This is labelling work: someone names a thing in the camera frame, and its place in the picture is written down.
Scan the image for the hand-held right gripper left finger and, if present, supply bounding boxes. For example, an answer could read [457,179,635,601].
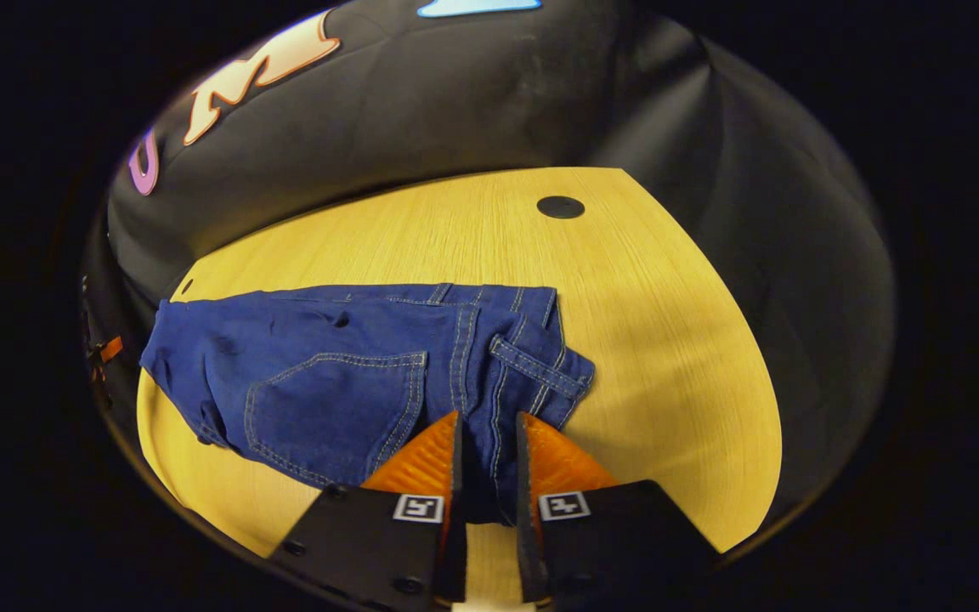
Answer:
[269,411,467,609]

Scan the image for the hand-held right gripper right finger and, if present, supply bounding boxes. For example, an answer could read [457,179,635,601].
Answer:
[515,412,720,604]

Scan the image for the blue denim jeans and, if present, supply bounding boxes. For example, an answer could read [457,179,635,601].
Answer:
[139,283,597,526]

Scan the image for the black backdrop cloth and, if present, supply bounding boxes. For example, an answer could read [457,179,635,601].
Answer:
[82,0,896,528]

